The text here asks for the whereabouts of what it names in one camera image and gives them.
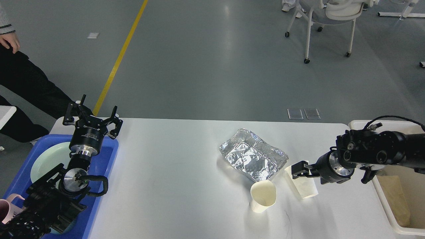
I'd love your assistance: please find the pink HOME mug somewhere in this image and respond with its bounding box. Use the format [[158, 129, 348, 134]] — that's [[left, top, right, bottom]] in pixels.
[[0, 193, 25, 224]]

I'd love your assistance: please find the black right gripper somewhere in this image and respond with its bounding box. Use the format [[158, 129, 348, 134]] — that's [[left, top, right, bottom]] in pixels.
[[291, 151, 355, 185]]

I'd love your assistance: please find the crumpled aluminium foil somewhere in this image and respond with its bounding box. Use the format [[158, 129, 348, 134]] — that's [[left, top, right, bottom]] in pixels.
[[219, 128, 289, 182]]

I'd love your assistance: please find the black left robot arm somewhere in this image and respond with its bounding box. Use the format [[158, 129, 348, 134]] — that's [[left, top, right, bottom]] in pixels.
[[1, 95, 123, 239]]

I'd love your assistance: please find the white paper cup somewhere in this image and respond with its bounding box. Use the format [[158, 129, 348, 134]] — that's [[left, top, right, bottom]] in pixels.
[[249, 180, 277, 213]]

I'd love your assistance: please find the person in black trousers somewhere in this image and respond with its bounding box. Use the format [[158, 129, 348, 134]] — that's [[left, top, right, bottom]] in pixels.
[[0, 8, 73, 145]]

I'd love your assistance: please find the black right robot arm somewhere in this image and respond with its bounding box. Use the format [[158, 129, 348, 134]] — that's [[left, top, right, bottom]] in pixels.
[[290, 119, 425, 185]]

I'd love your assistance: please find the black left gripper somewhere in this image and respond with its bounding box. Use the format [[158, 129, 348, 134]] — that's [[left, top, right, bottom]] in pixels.
[[62, 94, 123, 156]]

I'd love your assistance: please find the white office chair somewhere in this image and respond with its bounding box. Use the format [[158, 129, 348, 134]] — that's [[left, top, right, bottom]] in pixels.
[[285, 0, 379, 64]]

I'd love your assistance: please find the right floor socket plate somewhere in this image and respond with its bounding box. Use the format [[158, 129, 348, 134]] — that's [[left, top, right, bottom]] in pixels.
[[304, 109, 321, 120]]

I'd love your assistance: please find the white side table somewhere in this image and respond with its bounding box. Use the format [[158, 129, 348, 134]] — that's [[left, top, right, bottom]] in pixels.
[[0, 105, 17, 129]]

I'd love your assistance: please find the white plastic bin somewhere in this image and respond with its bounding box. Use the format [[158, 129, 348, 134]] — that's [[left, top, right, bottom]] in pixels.
[[349, 120, 425, 236]]

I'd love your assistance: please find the mint green round plate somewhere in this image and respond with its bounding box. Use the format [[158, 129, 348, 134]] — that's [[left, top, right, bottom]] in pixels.
[[30, 142, 70, 183]]

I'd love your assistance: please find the floor socket plate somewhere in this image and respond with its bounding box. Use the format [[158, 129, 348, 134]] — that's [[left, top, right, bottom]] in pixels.
[[304, 109, 321, 120], [287, 109, 304, 120]]

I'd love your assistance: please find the white paper bowl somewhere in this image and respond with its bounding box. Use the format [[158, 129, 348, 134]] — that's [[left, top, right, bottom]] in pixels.
[[285, 165, 318, 199]]

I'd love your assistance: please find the left floor socket plate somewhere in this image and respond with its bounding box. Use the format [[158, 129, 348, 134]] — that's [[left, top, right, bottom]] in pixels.
[[287, 109, 304, 120]]

